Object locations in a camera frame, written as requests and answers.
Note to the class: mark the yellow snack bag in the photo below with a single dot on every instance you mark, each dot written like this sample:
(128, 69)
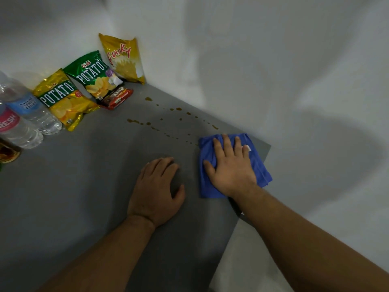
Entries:
(125, 57)

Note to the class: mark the yellow potato chip bag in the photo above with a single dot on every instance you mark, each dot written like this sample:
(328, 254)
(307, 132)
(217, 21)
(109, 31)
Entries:
(62, 98)

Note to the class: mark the person's left forearm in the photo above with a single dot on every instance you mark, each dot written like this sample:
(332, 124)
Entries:
(103, 255)

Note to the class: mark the person's right little finger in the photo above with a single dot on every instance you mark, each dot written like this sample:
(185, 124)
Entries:
(246, 153)

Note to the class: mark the person's left thumb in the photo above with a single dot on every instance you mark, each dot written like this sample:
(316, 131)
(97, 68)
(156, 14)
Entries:
(179, 194)

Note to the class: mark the person's left middle finger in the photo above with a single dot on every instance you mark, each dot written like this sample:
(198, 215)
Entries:
(162, 167)

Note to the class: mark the blue cleaning cloth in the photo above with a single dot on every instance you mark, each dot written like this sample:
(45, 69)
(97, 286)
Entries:
(261, 167)

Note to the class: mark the pink label water bottle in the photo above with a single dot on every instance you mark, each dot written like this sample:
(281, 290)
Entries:
(16, 129)

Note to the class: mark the person's right hand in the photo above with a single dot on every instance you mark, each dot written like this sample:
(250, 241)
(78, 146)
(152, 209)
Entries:
(232, 174)

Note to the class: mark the red brown snack packet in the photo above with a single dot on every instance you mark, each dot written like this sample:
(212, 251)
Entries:
(117, 98)

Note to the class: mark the person's right forearm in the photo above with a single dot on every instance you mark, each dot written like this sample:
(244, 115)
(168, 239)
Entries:
(304, 243)

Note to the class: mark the green potato chip bag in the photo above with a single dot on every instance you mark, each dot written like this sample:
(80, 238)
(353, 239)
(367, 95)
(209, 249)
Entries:
(92, 74)

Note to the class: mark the brown liquid spill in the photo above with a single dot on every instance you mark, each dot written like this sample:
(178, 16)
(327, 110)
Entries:
(170, 121)

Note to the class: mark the person's right middle finger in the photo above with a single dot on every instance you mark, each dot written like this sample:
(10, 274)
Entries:
(228, 147)

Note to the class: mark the person's right thumb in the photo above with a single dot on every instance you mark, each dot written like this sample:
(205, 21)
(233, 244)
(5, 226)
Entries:
(210, 170)

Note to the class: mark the blue label water bottle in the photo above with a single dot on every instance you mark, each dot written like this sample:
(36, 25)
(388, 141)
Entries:
(29, 107)

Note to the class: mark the person's left hand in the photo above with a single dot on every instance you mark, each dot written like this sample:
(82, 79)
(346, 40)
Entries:
(152, 194)

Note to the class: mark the dark glass jar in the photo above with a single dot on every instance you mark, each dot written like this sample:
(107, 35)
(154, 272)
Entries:
(7, 152)

